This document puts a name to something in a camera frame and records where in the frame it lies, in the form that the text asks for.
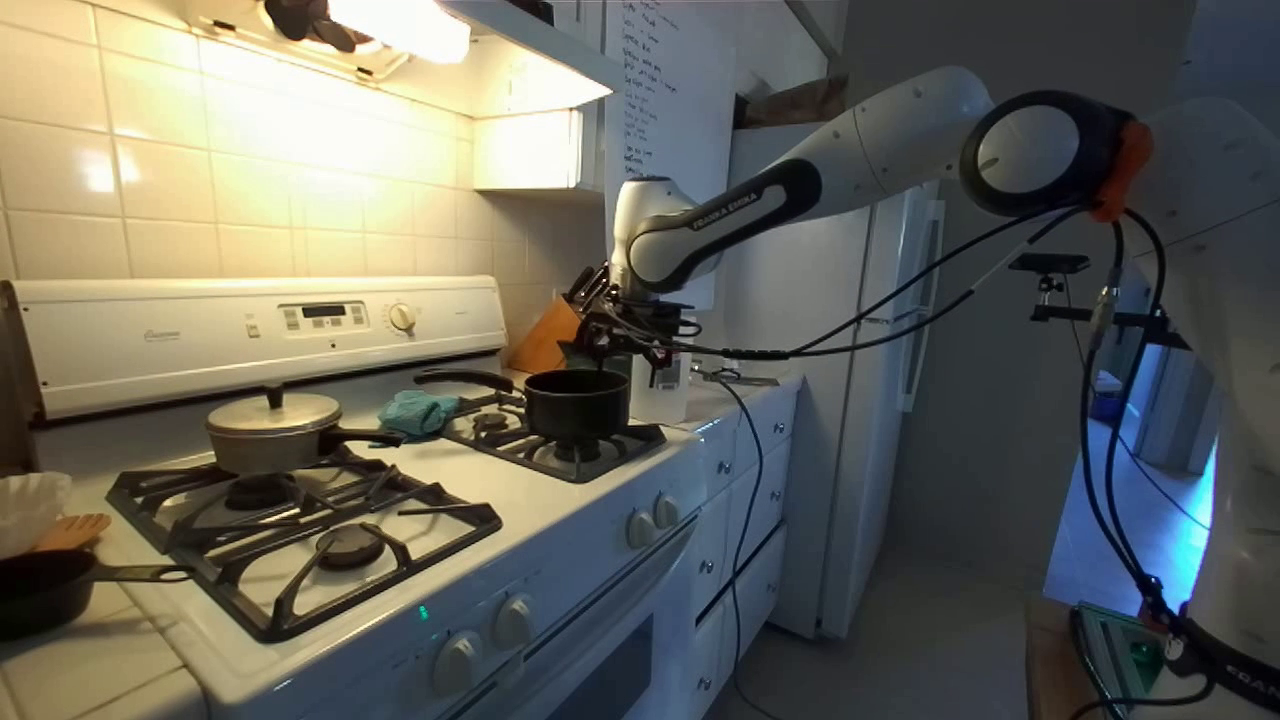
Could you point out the white refrigerator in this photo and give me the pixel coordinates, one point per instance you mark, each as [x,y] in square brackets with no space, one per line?
[840,466]

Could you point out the dark fixture under hood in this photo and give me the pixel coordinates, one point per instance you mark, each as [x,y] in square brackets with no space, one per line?
[300,20]

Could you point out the clear container with red label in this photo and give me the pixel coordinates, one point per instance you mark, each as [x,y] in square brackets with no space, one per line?
[667,401]

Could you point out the silver pot with lid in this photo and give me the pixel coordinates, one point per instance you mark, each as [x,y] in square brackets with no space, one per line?
[273,427]

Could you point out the green electronics box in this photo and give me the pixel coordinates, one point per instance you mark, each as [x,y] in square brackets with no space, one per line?
[1122,653]

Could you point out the large black stove grate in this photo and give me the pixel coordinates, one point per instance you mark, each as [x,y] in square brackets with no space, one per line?
[286,607]

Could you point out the white range hood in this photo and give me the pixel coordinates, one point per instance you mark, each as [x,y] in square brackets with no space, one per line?
[532,85]

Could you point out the wooden spatula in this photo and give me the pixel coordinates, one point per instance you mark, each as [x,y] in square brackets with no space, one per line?
[74,533]

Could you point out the small black stove grate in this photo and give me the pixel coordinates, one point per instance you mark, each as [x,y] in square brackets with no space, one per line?
[607,461]

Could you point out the white gas stove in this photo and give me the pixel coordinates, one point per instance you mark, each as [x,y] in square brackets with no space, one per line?
[133,343]

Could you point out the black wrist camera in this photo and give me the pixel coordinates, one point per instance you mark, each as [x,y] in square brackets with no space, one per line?
[683,321]

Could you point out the grey stove knob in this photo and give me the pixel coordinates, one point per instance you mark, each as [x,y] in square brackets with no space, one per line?
[461,660]
[512,622]
[667,508]
[640,531]

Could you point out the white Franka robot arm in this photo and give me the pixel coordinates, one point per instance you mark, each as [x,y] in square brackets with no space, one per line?
[905,124]

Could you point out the black skillet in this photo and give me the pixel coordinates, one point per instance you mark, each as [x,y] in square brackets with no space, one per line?
[41,594]

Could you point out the teal cloth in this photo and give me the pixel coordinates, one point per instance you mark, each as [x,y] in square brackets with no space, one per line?
[422,413]

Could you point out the handwritten paper sheet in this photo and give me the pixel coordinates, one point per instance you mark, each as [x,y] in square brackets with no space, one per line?
[667,82]

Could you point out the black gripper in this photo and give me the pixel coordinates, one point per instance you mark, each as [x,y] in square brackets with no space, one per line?
[627,330]

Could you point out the round black burner cap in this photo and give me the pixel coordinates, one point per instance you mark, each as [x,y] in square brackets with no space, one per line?
[351,545]

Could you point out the wooden knife block with knives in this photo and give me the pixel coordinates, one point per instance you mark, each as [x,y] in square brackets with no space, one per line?
[543,343]

